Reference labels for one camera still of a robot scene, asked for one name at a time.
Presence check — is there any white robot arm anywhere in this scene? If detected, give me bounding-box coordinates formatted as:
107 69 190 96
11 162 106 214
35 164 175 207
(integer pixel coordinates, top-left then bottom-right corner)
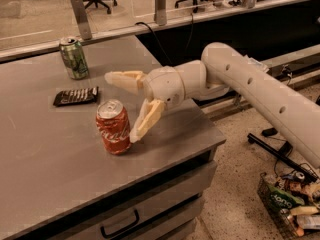
105 42 320 169

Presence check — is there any dark chocolate bar wrapper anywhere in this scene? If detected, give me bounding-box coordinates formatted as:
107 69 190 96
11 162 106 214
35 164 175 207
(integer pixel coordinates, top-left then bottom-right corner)
53 86 99 107

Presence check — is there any black cable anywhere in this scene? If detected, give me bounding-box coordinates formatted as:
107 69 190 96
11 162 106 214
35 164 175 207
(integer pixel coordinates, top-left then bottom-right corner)
134 13 195 67

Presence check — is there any grey drawer with black handle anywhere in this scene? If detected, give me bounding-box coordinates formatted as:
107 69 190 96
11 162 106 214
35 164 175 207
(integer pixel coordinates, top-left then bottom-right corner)
49 161 217 240

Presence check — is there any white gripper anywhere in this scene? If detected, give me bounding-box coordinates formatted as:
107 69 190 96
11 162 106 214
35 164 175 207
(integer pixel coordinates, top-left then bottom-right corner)
104 66 185 143

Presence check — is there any metal railing post middle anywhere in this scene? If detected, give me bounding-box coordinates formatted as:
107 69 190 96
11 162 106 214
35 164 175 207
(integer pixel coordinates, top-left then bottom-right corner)
154 0 167 26

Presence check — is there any red coke can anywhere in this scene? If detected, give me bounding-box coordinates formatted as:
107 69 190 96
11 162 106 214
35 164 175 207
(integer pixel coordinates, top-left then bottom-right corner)
96 99 131 155

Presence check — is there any white plastic packet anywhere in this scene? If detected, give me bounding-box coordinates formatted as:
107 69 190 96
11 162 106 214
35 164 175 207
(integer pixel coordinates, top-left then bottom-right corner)
248 57 269 73

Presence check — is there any wire basket of snacks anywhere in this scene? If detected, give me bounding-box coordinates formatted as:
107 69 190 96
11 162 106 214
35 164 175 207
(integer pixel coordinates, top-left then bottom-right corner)
257 173 320 240

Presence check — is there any metal railing post left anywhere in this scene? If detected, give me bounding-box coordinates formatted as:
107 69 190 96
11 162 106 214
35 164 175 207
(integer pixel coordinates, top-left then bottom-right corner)
70 0 92 40

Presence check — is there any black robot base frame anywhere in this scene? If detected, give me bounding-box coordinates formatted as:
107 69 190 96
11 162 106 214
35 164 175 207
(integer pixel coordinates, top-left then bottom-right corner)
247 133 319 183

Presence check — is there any metal railing post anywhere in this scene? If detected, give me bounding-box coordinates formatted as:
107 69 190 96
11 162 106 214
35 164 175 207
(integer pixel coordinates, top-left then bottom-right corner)
70 0 92 40
154 0 167 26

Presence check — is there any green snack bag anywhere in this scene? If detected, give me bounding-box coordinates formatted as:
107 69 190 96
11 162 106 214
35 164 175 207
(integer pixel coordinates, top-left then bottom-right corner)
267 184 305 210

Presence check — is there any green soda can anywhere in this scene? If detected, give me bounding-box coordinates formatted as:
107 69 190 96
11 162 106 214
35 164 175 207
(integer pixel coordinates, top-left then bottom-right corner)
59 37 89 80

